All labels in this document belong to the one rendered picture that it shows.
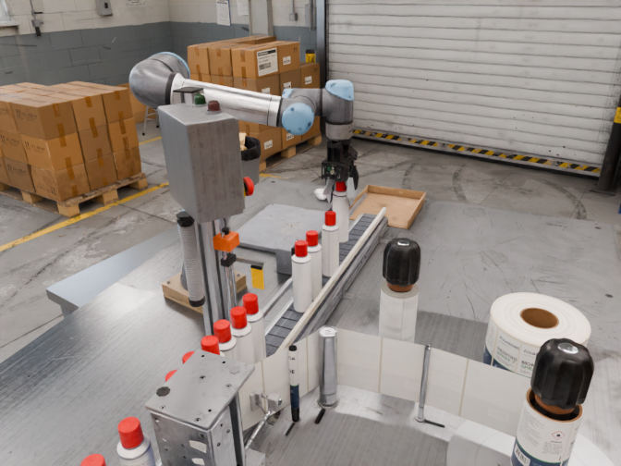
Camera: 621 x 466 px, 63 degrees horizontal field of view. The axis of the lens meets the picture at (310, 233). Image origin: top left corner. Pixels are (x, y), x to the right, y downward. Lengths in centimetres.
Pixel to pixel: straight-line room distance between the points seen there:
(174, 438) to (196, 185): 42
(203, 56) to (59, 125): 153
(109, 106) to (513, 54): 360
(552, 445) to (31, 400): 109
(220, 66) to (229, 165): 411
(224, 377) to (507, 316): 65
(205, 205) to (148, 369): 55
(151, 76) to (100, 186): 335
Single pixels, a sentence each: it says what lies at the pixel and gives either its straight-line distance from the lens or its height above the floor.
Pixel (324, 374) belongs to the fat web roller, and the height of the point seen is 97.
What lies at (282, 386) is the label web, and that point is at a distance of 104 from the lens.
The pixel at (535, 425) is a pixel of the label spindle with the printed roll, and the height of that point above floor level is 104.
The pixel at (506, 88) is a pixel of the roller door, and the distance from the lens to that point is 531.
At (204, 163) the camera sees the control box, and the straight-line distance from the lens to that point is 93.
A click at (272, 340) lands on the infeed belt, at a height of 88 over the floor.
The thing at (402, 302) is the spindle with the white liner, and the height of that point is 105.
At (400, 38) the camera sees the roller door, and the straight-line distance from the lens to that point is 564.
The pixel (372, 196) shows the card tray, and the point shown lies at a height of 83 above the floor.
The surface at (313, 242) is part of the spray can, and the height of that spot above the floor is 106.
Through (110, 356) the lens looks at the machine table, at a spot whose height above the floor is 83.
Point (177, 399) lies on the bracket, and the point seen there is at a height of 114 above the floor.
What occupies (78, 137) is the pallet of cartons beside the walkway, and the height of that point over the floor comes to 60.
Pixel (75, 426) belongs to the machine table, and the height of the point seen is 83.
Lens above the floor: 169
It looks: 27 degrees down
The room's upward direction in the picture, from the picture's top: 1 degrees counter-clockwise
